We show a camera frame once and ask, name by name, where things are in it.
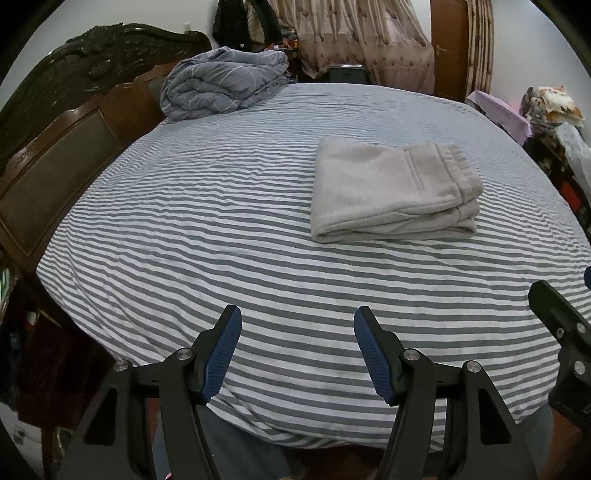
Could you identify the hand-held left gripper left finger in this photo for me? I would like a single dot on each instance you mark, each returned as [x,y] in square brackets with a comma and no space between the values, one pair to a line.
[224,360]

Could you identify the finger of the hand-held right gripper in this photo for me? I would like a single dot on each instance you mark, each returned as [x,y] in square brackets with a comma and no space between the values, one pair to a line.
[572,350]
[588,279]

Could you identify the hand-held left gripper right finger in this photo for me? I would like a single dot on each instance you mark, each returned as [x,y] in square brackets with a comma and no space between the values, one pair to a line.
[371,360]

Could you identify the person's legs in grey trousers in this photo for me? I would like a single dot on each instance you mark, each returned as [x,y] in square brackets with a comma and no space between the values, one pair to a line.
[258,461]

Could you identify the white dotted bag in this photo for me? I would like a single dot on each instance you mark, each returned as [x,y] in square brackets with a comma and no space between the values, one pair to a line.
[577,157]

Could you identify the dark shelf unit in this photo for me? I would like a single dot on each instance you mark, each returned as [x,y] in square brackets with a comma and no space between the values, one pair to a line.
[549,161]

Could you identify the grey white striped bed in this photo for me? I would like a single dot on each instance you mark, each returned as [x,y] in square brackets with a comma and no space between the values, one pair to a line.
[231,230]

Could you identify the dark bedside cabinet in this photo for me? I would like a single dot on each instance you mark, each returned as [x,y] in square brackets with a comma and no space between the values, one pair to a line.
[46,360]

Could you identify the floral cloth bundle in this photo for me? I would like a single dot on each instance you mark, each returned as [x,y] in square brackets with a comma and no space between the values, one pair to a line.
[551,104]

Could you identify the purple cloth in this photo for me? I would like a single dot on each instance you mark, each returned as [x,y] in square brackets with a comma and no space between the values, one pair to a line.
[501,113]

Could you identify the striped brown curtain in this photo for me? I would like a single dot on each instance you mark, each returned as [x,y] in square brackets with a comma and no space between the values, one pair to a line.
[480,46]

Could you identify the dark carved wooden headboard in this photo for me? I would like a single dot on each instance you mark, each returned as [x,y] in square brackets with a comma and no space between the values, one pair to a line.
[69,138]

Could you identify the brown wooden door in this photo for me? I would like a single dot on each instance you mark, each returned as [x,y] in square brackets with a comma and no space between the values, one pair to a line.
[450,46]

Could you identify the folded grey quilt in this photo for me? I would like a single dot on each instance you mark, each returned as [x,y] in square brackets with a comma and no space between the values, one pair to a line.
[221,83]

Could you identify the black box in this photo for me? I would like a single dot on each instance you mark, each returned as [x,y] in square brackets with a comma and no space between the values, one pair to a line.
[347,74]

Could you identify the pink patterned curtain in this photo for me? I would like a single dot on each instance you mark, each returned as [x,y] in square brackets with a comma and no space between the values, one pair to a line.
[369,37]

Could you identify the dark hanging clothes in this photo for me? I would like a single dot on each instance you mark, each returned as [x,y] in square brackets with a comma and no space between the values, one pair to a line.
[235,23]

